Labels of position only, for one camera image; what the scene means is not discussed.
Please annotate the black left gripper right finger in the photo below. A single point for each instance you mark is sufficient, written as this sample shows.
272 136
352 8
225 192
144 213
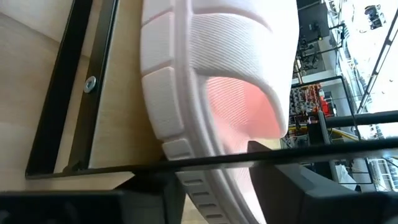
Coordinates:
311 208

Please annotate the red parts rack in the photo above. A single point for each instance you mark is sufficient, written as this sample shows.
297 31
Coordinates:
311 99

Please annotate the wooden shelf with black frame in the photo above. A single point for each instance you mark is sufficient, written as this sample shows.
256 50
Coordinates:
62 93

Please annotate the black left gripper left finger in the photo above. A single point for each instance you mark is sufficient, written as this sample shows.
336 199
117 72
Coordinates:
93 208

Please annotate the pink rubber slide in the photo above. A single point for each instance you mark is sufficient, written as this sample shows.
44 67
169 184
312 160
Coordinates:
230 46

